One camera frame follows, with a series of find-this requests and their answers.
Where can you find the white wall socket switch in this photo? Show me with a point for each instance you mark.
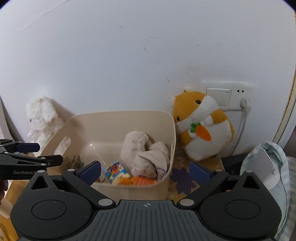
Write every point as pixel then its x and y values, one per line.
pixel 228 94

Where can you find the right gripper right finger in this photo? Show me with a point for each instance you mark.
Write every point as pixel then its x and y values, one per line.
pixel 210 183

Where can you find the white door frame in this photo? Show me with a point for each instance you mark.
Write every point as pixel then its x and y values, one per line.
pixel 284 110

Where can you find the orange white hamster plush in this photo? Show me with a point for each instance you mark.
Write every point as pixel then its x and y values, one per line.
pixel 203 127

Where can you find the white fluffy rabbit plush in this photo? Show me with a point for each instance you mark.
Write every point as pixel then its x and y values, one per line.
pixel 43 120

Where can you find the colourful small snack packet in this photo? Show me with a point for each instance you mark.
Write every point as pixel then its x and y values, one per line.
pixel 115 172

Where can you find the beige plastic storage bin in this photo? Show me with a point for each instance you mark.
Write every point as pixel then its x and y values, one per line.
pixel 99 136

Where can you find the white phone stand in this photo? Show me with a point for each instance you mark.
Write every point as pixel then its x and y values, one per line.
pixel 265 169

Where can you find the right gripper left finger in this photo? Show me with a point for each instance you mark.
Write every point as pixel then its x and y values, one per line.
pixel 80 181

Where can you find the cream fluffy plush toy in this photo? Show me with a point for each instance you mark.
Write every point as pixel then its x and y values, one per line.
pixel 144 158

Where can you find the orange carrot toy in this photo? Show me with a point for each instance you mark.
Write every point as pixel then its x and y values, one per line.
pixel 137 181

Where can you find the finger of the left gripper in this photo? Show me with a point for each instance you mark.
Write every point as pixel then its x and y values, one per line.
pixel 12 146
pixel 46 160

